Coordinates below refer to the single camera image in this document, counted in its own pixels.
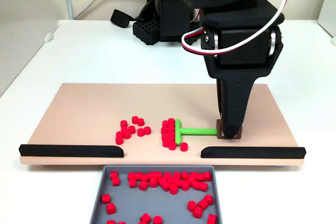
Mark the green T-shaped pusher tool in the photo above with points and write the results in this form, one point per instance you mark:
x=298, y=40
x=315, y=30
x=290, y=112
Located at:
x=199, y=131

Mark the black foam bumper strip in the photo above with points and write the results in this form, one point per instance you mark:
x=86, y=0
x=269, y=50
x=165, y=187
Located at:
x=257, y=152
x=65, y=151

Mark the small white foot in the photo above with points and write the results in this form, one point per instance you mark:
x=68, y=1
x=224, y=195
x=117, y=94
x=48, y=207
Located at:
x=333, y=41
x=48, y=37

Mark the grey plastic tray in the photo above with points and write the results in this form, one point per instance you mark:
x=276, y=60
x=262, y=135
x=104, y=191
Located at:
x=147, y=203

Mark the pink flat board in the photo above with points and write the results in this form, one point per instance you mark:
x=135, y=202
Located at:
x=78, y=108

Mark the white enclosure panel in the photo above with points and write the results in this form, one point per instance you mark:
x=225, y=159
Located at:
x=21, y=51
x=329, y=3

